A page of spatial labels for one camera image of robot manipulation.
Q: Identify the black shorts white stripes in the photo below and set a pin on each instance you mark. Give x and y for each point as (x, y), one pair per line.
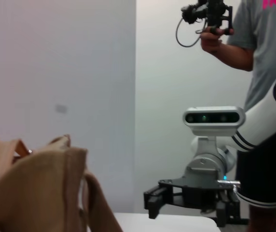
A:
(268, 174)

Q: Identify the person's forearm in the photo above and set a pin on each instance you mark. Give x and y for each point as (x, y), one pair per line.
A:
(237, 58)

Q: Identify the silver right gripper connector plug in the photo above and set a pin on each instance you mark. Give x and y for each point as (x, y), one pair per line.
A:
(232, 184)

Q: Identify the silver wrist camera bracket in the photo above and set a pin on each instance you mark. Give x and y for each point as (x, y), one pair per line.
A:
(206, 147)

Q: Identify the person in grey shirt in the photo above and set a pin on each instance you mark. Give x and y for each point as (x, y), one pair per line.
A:
(270, 60)

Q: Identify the person's hand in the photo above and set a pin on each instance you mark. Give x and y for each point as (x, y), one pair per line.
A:
(210, 41)

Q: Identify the khaki canvas food bag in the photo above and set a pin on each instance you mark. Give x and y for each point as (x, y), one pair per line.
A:
(44, 193)

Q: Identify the person's bare leg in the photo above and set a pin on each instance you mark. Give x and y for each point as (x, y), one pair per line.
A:
(266, 220)

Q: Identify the silver right wrist depth camera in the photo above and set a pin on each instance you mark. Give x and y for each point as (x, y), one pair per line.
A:
(212, 118)

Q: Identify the black handheld camera rig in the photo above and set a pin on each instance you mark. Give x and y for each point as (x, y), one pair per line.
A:
(215, 12)

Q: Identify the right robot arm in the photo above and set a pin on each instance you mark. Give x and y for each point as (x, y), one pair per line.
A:
(261, 120)

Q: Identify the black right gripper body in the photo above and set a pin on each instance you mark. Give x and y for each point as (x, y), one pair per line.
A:
(196, 191)

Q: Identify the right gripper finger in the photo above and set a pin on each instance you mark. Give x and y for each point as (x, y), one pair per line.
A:
(156, 200)
(228, 210)

